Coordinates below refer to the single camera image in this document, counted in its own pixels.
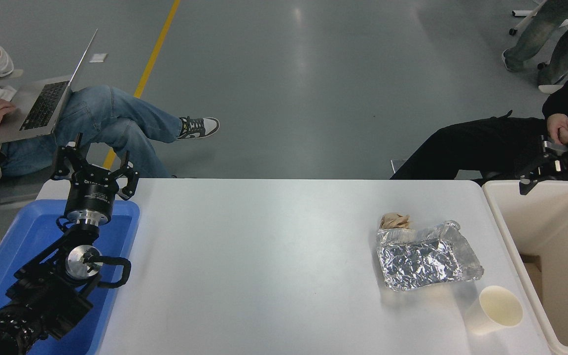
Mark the large pale bin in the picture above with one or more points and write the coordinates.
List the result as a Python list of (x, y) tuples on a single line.
[(560, 222)]

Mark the person with laptop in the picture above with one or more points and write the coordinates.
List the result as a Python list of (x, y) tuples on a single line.
[(96, 113)]

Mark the silver laptop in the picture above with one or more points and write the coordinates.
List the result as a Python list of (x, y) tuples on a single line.
[(42, 106)]

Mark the crumpled silver foil tray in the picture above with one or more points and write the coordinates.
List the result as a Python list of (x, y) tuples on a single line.
[(417, 261)]

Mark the metal floor plate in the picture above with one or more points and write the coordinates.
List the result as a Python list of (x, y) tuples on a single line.
[(396, 165)]

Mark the crumpled tan paper ball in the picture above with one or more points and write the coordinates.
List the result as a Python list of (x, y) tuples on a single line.
[(395, 221)]

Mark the seated person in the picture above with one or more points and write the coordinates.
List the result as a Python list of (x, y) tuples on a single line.
[(486, 143)]

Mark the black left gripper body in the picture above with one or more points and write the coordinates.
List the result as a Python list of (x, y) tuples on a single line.
[(90, 195)]

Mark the white paper cup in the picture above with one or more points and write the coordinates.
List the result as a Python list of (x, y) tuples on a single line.
[(493, 310)]

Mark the standing person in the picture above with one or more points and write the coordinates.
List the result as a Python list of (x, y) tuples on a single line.
[(535, 29)]

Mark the grey chair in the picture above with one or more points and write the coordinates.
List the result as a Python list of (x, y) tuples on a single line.
[(17, 185)]

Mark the blue plastic tray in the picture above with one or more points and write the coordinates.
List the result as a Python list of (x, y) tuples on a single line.
[(17, 236)]

